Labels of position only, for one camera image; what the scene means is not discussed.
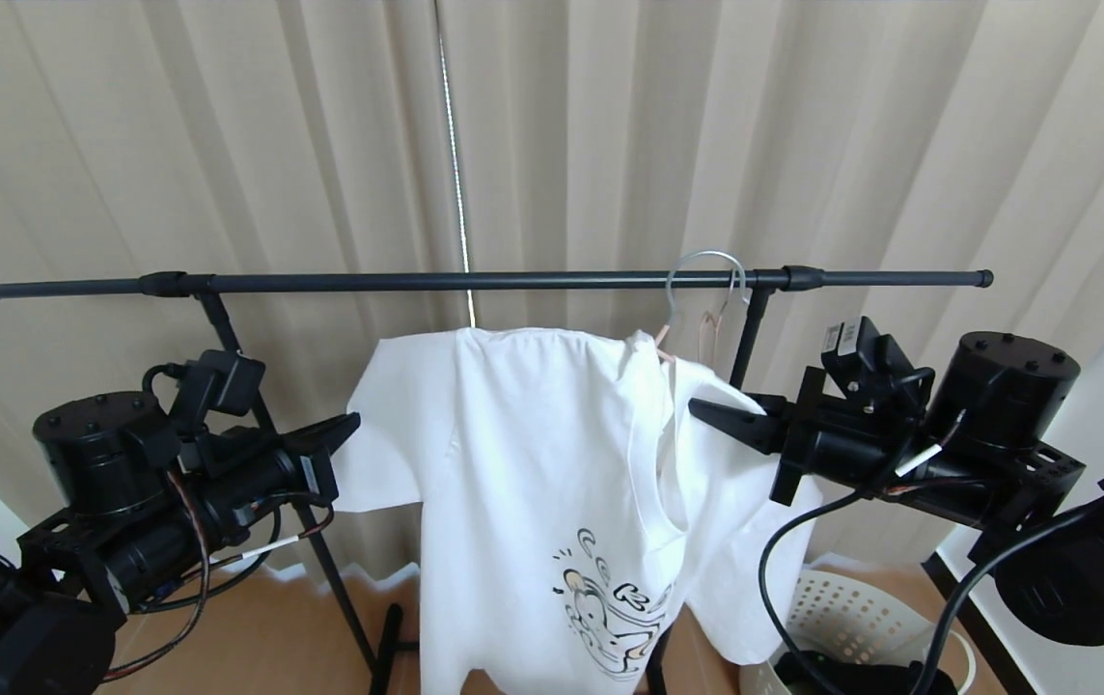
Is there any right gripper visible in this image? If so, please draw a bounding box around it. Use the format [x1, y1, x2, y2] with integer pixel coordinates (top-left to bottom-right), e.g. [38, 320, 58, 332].
[769, 367, 915, 508]

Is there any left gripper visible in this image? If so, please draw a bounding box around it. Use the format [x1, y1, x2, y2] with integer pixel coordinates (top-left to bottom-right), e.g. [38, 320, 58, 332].
[195, 425, 341, 543]

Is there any pink clothes hanger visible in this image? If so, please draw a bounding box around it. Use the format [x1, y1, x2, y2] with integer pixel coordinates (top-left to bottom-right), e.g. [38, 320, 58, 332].
[699, 270, 742, 370]
[653, 250, 749, 364]

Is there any black knit garment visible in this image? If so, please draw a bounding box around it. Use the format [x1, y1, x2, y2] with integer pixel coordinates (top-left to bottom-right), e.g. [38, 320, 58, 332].
[774, 652, 958, 695]

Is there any white printed T-shirt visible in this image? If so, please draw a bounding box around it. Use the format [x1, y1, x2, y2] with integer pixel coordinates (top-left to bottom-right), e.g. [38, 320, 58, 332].
[332, 326, 823, 695]

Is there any white laundry basket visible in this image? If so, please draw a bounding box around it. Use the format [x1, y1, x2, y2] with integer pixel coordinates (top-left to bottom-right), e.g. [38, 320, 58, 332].
[740, 568, 978, 695]

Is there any black clothes rack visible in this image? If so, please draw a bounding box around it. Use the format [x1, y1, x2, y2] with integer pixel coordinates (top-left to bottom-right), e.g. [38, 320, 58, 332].
[0, 265, 994, 695]

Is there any beige curtain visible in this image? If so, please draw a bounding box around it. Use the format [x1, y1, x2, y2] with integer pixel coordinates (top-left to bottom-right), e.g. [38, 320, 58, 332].
[0, 0, 1104, 580]

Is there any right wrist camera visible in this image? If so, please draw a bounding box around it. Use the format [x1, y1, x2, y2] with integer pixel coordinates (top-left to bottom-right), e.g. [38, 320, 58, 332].
[820, 317, 936, 416]

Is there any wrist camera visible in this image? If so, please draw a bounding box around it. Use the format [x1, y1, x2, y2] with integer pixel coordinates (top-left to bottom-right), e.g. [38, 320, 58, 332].
[142, 349, 266, 437]
[820, 317, 936, 416]

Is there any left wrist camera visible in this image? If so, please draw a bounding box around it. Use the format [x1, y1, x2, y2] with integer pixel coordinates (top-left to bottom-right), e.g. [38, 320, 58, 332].
[142, 349, 266, 437]

